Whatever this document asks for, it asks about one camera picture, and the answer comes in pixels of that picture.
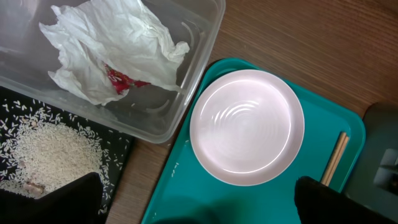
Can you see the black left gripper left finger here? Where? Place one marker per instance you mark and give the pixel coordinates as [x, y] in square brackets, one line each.
[76, 202]

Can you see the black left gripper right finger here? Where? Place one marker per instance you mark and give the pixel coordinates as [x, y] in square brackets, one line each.
[319, 204]

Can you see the wooden chopstick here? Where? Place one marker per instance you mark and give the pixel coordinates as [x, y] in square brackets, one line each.
[340, 155]
[329, 169]

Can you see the pile of rice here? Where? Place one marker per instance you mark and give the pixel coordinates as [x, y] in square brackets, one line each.
[53, 152]

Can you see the large pink plate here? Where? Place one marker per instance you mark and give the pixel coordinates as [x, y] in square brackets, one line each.
[247, 127]

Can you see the white plastic wrapper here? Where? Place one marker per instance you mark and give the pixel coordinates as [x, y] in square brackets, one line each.
[122, 35]

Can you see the grey dishwasher rack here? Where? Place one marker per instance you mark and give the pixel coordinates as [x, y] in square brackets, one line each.
[373, 181]

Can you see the teal plastic tray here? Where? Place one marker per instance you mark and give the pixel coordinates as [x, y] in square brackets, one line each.
[187, 193]

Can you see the black plastic bin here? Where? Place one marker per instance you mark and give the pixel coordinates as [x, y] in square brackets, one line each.
[121, 149]

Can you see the clear plastic bin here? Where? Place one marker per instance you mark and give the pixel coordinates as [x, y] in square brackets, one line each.
[149, 112]

